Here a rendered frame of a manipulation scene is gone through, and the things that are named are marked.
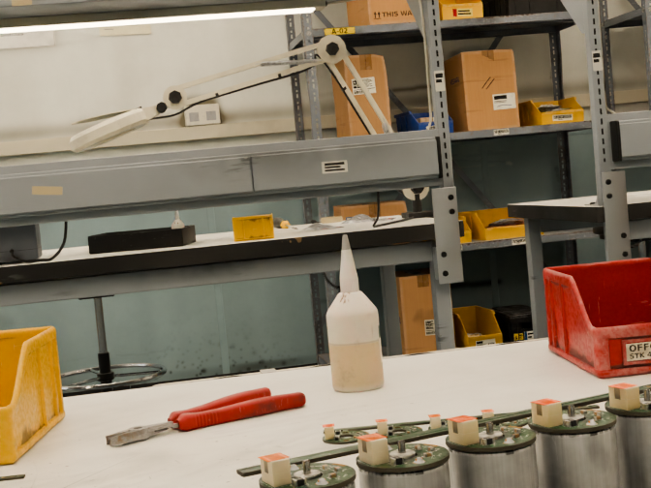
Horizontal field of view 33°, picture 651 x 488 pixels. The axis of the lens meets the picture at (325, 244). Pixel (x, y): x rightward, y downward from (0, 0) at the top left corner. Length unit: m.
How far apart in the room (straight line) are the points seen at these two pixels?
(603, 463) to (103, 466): 0.33
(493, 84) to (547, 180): 0.68
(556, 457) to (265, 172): 2.34
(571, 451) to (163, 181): 2.33
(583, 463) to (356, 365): 0.40
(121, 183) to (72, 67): 2.20
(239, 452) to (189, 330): 4.20
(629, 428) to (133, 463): 0.32
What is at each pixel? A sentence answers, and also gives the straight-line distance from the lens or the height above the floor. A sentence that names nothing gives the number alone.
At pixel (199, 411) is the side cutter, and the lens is 0.67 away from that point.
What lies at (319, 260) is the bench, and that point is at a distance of 2.73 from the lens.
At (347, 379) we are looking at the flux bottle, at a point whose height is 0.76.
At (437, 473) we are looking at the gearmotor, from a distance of 0.30.
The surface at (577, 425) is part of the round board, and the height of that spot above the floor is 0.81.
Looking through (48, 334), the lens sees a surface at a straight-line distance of 0.71.
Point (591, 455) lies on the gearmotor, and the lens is 0.32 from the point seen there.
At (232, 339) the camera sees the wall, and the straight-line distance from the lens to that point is 4.80.
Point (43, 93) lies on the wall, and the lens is 4.79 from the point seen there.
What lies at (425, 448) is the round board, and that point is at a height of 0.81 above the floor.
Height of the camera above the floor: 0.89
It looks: 3 degrees down
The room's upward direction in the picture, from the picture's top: 5 degrees counter-clockwise
